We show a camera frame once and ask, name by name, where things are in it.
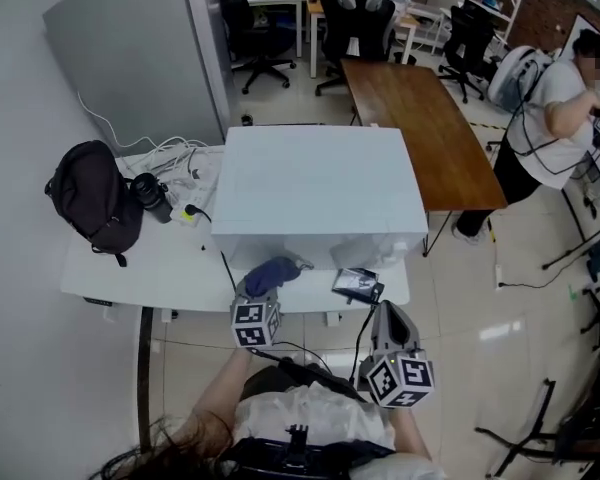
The black tripod stand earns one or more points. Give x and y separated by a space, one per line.
520 445

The white standing desk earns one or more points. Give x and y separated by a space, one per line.
170 273

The person's left forearm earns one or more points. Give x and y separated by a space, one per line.
215 403

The wood-topped white office desk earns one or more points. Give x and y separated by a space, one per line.
407 20

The small green object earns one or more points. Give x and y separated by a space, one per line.
573 293

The whiteboard on black stand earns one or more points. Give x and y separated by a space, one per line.
580 33

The person's dark trousers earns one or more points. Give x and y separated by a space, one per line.
270 380

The person's white shirt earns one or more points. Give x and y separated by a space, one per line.
320 413

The person's right forearm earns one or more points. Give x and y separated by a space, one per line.
410 433

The black office chair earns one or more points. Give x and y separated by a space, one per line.
252 28
467 43
355 28

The black backpack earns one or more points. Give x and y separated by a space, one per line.
95 198

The black desk control panel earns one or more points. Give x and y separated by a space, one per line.
97 300

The grey partition panel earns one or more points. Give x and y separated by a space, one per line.
130 53

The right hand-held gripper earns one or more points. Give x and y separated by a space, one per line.
410 378

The dark blue cloth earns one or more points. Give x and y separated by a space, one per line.
270 275

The white floor power strip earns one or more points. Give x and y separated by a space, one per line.
500 275

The brown wooden table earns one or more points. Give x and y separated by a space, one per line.
420 128

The black chest camera mount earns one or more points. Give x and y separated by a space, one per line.
297 448

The black thermos bottle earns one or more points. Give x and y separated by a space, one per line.
152 198

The white microwave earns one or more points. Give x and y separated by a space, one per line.
315 178

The black bulky equipment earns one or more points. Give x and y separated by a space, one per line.
590 418

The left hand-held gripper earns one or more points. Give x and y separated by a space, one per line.
250 320

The flat black device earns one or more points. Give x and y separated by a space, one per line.
355 283

